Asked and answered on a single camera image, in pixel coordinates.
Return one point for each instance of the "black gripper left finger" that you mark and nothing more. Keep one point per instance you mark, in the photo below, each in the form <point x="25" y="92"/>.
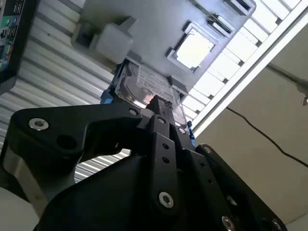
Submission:
<point x="60" y="130"/>

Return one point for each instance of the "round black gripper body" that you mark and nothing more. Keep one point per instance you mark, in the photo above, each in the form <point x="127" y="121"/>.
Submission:
<point x="108" y="192"/>

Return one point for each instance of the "hard disk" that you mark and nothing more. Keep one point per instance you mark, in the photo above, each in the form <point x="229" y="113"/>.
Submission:
<point x="144" y="81"/>

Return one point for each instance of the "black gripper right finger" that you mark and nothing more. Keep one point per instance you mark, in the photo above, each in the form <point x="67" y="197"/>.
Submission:
<point x="216" y="183"/>

